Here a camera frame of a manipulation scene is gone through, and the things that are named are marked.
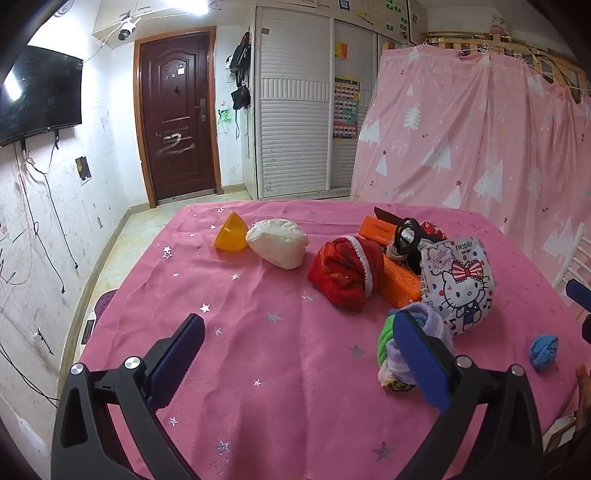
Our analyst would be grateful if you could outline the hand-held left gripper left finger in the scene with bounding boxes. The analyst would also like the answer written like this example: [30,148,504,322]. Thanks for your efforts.
[51,314,206,480]

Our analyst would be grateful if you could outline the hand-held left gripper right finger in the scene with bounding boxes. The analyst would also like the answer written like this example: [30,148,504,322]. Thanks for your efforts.
[394,309,546,480]

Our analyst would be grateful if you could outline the purple and green cloth bundle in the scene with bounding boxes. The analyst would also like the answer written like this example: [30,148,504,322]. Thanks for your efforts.
[376,302,455,395]

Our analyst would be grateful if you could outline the orange plastic bowl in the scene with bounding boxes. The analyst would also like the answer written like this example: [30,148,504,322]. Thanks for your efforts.
[212,211,250,252]

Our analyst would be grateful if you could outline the white slatted chair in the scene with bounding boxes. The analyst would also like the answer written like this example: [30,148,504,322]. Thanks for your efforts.
[551,217,591,319]

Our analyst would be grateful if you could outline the blue cloth ball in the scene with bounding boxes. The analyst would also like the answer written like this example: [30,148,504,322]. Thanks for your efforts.
[529,335,560,371]

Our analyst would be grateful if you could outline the orange textured box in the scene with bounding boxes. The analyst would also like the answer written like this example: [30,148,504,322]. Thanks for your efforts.
[381,254,423,309]

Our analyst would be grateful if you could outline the Hello Kitty tissue pack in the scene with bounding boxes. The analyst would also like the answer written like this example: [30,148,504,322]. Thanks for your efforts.
[419,235,497,334]

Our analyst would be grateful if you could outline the purple stool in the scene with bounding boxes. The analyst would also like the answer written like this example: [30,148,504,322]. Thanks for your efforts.
[92,290,118,319]

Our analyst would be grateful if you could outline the pink star tablecloth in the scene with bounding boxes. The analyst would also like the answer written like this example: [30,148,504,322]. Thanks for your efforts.
[76,200,585,480]

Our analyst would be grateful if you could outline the red knit hat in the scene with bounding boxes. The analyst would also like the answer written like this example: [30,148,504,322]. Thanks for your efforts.
[307,235,385,315]

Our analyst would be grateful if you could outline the red snack packet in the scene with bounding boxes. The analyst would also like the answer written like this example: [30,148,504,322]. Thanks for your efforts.
[419,220,448,243]

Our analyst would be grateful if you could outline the orange cardboard box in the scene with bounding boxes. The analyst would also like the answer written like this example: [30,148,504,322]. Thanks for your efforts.
[359,215,402,244]

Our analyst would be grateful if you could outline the dark sawtooth-edged wrapper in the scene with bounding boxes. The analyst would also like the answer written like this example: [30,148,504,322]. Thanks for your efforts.
[373,206,402,227]

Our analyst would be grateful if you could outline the pink tree-print curtain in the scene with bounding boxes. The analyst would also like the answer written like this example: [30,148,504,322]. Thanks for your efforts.
[351,44,591,287]

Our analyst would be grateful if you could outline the dark red door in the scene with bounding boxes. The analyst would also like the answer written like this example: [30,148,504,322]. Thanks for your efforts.
[134,28,222,208]

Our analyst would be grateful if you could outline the white louvered wardrobe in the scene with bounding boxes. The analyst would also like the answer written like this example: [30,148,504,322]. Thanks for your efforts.
[252,4,407,199]

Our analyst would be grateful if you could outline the colourful grid poster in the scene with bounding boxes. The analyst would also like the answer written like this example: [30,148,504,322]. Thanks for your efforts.
[332,76,361,140]

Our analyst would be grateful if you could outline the black hair ties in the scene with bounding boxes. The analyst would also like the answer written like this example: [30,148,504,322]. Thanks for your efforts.
[392,217,423,252]

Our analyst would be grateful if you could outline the wall cable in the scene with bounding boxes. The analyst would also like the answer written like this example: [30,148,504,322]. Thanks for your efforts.
[16,138,65,296]

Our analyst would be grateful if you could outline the wooden bunk bed frame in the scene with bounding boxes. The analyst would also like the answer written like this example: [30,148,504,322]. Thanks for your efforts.
[422,30,591,97]

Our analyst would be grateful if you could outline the black wall television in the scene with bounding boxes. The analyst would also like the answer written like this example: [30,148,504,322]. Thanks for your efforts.
[0,45,84,147]

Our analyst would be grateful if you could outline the white security camera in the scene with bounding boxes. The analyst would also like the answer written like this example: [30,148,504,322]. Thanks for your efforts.
[115,13,141,43]

